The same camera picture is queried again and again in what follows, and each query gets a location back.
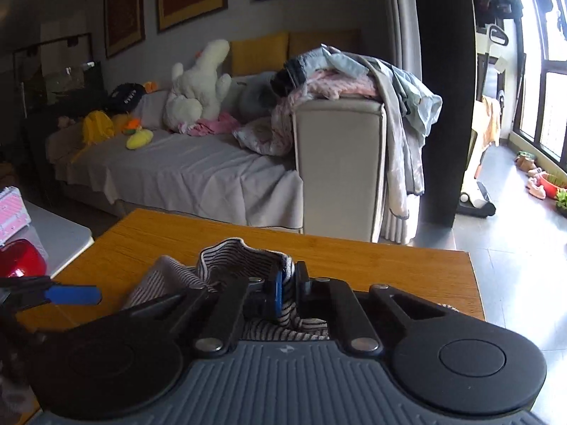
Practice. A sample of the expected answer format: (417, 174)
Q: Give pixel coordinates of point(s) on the grey striped knit sweater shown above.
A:
(218, 265)

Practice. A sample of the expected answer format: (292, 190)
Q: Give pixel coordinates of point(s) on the red bowl with greens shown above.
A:
(543, 185)

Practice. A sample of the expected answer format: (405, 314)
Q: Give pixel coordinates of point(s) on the grey sofa with sheet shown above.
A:
(330, 184)

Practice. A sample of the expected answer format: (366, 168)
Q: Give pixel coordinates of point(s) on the white side table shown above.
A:
(59, 240)

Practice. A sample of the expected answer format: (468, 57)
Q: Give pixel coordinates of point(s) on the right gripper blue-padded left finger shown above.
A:
(243, 298)

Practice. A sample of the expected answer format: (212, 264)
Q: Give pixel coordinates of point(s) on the pink striped box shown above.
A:
(13, 213)

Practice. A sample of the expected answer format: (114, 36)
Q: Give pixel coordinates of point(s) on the white plush duck toy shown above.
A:
(198, 92)

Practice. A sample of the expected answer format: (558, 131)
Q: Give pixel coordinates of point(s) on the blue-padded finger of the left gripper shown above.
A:
(73, 295)

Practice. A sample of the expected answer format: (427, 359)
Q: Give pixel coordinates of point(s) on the yellow sofa cushion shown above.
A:
(254, 56)

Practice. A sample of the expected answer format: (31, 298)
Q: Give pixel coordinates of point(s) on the pink cloth on sofa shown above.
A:
(223, 124)

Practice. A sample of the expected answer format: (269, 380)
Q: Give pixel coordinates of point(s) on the yellow plush toy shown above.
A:
(140, 138)

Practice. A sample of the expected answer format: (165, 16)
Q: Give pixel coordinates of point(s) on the grey neck pillow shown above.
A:
(257, 98)

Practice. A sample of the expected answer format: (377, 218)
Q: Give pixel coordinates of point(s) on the black cap on sofa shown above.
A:
(124, 99)

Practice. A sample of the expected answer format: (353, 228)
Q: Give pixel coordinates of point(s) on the red glossy object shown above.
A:
(20, 258)

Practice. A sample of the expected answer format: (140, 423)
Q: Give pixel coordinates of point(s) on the pile of clothes on armrest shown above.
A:
(328, 73)

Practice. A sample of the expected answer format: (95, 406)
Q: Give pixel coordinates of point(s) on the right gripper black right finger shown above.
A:
(333, 301)

